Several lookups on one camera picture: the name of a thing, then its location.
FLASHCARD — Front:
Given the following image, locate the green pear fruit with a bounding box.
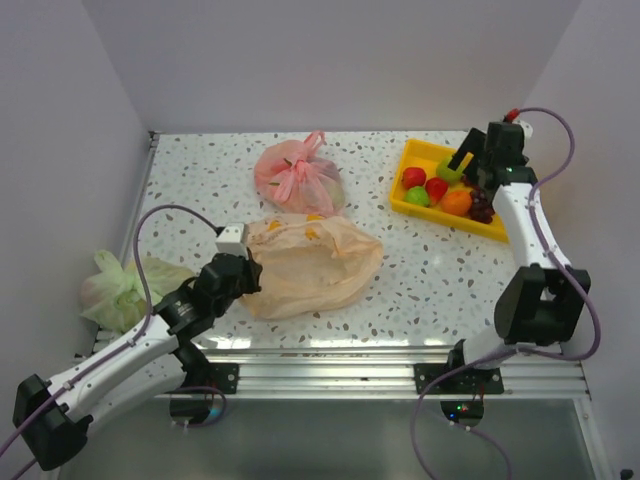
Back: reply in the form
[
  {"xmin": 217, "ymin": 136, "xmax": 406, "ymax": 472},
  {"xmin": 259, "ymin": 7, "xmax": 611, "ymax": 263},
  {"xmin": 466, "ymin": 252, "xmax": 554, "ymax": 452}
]
[{"xmin": 436, "ymin": 153, "xmax": 473, "ymax": 185}]

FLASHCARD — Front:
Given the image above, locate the dark red grape bunch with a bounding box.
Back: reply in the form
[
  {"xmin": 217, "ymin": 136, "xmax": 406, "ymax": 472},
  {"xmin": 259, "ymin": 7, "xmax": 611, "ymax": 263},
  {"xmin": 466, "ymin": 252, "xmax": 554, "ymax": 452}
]
[{"xmin": 461, "ymin": 176, "xmax": 495, "ymax": 224}]

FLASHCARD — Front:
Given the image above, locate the red strawberry shaped fruit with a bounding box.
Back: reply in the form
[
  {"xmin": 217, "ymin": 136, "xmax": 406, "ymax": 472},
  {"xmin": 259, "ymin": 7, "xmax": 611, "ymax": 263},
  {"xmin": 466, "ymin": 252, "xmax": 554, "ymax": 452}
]
[{"xmin": 425, "ymin": 177, "xmax": 449, "ymax": 205}]

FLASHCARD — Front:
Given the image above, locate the orange round fruit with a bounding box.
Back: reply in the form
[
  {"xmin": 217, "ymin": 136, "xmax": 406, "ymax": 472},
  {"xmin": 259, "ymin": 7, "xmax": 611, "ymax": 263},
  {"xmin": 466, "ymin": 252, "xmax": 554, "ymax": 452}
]
[{"xmin": 439, "ymin": 190, "xmax": 473, "ymax": 217}]

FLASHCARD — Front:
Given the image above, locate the red round fruit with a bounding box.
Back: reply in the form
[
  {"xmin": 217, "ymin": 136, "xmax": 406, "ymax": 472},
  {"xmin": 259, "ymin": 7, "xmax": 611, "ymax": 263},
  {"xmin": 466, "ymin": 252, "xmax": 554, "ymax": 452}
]
[{"xmin": 401, "ymin": 167, "xmax": 427, "ymax": 190}]

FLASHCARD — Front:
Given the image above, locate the green round bumpy fruit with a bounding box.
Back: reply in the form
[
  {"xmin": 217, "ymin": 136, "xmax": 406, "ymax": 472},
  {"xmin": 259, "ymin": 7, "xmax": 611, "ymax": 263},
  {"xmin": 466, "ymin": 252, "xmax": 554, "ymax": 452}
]
[{"xmin": 403, "ymin": 186, "xmax": 431, "ymax": 207}]

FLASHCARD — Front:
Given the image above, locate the orange plastic fruit bag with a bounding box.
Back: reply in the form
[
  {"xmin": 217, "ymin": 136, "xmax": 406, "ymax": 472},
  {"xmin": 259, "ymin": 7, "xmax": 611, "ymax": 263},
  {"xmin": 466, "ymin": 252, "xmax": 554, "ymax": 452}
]
[{"xmin": 241, "ymin": 214, "xmax": 384, "ymax": 320}]

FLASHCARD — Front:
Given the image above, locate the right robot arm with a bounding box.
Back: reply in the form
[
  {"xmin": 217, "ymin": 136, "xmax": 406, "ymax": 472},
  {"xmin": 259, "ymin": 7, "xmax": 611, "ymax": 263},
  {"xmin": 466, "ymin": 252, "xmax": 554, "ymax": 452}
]
[{"xmin": 445, "ymin": 121, "xmax": 591, "ymax": 393}]

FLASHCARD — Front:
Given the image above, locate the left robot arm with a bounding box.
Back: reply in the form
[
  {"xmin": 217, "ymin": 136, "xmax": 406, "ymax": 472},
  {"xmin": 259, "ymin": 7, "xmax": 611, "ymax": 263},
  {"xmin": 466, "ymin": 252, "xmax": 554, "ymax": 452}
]
[{"xmin": 13, "ymin": 254, "xmax": 262, "ymax": 471}]

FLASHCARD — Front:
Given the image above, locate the green plastic fruit bag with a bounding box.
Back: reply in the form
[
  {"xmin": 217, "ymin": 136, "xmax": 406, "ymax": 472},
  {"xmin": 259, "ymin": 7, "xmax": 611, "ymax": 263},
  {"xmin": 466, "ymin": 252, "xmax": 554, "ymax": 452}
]
[{"xmin": 80, "ymin": 250, "xmax": 194, "ymax": 333}]

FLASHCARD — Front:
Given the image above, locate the pink knotted plastic bag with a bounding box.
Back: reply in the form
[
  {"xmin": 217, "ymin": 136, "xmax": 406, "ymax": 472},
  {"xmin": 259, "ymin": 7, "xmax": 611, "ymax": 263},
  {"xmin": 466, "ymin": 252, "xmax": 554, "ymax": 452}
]
[{"xmin": 254, "ymin": 130, "xmax": 346, "ymax": 217}]

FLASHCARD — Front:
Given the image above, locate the yellow plastic tray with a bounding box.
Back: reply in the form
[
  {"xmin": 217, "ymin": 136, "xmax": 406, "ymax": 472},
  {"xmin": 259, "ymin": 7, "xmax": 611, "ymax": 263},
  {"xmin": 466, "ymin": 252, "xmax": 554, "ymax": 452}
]
[{"xmin": 389, "ymin": 139, "xmax": 509, "ymax": 243}]

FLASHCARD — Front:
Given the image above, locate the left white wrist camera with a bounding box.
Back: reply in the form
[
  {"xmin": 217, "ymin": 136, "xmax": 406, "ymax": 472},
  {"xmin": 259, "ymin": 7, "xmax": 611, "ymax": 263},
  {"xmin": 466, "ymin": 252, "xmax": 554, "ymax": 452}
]
[{"xmin": 215, "ymin": 223, "xmax": 249, "ymax": 259}]

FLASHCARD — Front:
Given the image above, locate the left black base bracket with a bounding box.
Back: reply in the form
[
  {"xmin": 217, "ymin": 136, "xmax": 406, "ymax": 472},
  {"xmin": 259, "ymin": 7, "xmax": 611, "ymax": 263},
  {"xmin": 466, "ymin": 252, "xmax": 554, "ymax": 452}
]
[{"xmin": 195, "ymin": 362, "xmax": 240, "ymax": 395}]

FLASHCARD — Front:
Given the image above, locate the black base bracket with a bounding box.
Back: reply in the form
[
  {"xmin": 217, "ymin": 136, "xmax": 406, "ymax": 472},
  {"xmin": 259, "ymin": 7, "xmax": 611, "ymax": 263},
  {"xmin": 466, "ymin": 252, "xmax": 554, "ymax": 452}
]
[
  {"xmin": 413, "ymin": 363, "xmax": 505, "ymax": 395},
  {"xmin": 195, "ymin": 362, "xmax": 240, "ymax": 395}
]

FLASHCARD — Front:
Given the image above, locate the aluminium frame rail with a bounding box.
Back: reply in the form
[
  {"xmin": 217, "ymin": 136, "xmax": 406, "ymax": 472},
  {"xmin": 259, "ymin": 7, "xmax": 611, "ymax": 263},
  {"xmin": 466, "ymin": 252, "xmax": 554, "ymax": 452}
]
[{"xmin": 202, "ymin": 346, "xmax": 590, "ymax": 400}]

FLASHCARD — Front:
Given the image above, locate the right black base bracket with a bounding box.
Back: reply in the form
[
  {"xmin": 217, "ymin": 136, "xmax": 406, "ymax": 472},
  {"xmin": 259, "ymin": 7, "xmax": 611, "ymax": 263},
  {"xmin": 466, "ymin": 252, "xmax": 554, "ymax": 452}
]
[{"xmin": 413, "ymin": 363, "xmax": 505, "ymax": 395}]

